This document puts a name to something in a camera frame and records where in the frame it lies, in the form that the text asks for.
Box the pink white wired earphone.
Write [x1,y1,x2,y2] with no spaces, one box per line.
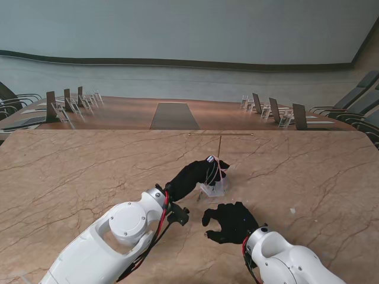
[204,155,230,187]

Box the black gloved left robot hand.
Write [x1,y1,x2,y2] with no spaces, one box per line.
[165,154,231,202]

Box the red black right arm cable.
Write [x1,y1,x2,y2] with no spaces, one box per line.
[242,235,264,284]

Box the red black left arm cable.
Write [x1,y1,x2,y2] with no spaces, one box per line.
[117,189,171,282]

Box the brown wooden conference table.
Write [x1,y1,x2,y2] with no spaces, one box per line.
[0,95,358,133]

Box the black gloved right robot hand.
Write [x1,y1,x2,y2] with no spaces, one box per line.
[201,202,269,245]

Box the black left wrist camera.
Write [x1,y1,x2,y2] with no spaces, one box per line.
[167,203,191,227]

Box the grey office chair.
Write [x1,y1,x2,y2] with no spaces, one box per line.
[0,102,12,121]
[354,109,379,146]
[333,88,379,122]
[0,82,43,111]
[309,70,379,115]

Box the red black arm cable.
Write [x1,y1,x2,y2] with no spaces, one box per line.
[242,235,264,284]
[117,189,171,282]

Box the grey desk pad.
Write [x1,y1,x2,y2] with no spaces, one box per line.
[0,115,47,131]

